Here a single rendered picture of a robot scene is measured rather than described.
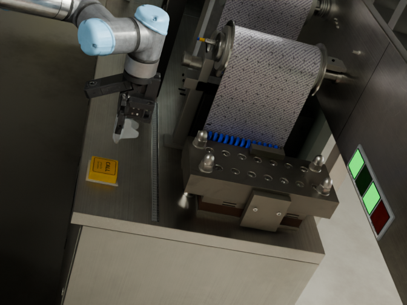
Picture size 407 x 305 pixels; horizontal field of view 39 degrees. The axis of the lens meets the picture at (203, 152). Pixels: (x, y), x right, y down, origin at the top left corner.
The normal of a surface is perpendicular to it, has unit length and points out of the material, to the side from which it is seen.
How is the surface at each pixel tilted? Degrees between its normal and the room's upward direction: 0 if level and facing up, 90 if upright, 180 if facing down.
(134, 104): 90
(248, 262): 90
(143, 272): 90
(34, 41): 0
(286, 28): 92
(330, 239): 0
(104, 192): 0
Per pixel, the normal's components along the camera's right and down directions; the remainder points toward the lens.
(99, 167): 0.29, -0.77
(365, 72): -0.95, -0.19
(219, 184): 0.07, 0.61
